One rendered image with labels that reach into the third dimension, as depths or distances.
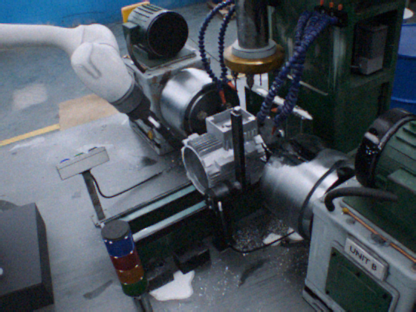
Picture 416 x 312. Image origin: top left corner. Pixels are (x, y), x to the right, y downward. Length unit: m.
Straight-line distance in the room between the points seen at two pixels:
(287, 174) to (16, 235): 0.87
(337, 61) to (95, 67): 0.67
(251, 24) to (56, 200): 1.00
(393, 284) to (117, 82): 0.77
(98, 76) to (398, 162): 0.70
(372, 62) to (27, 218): 1.24
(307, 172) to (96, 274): 0.72
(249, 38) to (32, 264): 0.91
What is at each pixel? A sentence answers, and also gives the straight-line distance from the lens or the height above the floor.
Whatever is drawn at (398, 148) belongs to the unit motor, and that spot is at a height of 1.33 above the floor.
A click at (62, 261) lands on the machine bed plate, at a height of 0.80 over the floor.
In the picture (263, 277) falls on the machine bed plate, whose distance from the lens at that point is 1.24.
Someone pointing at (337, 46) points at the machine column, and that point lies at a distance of 1.22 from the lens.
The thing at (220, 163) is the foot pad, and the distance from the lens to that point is 1.19.
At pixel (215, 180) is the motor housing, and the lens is 1.21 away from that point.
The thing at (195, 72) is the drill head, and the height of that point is 1.16.
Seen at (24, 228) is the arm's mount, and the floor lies 0.91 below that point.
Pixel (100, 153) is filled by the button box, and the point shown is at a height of 1.07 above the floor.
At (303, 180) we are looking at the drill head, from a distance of 1.03.
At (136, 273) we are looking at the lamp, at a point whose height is 1.10.
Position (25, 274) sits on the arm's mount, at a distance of 1.29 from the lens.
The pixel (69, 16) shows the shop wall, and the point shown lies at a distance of 6.66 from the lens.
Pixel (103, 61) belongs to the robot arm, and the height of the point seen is 1.43.
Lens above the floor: 1.79
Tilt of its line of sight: 35 degrees down
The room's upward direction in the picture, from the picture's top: 7 degrees counter-clockwise
